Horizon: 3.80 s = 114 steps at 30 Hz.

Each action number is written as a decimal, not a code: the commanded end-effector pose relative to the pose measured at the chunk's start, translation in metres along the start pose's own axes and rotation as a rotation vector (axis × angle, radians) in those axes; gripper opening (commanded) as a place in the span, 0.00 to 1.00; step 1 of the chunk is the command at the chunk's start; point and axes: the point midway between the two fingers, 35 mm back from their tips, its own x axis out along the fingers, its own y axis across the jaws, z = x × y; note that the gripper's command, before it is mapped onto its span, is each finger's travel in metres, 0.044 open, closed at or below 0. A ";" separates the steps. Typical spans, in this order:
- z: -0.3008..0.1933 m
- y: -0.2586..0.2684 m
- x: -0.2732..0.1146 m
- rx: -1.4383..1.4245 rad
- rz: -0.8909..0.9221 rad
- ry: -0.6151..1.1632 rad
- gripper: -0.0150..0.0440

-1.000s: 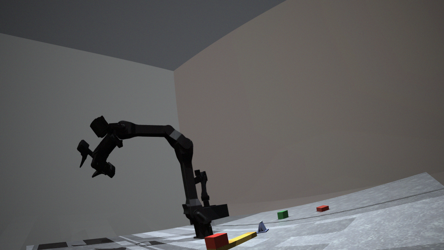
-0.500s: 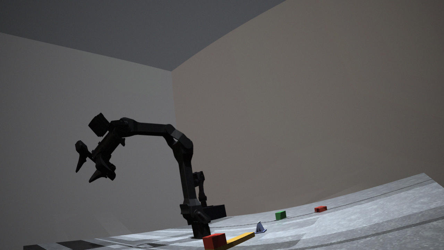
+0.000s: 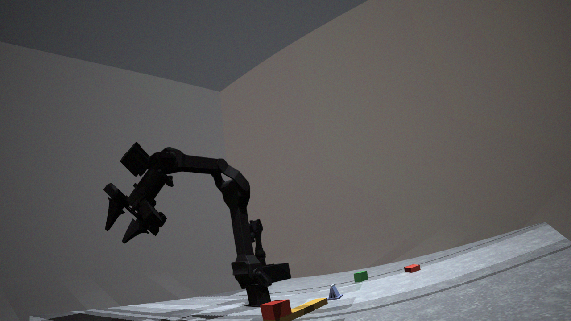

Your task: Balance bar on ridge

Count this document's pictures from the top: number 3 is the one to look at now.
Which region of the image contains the green cube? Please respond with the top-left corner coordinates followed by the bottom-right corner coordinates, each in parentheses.
top-left (354, 271), bottom-right (368, 282)

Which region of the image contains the red rectangular block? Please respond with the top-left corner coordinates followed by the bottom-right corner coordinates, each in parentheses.
top-left (404, 264), bottom-right (421, 273)

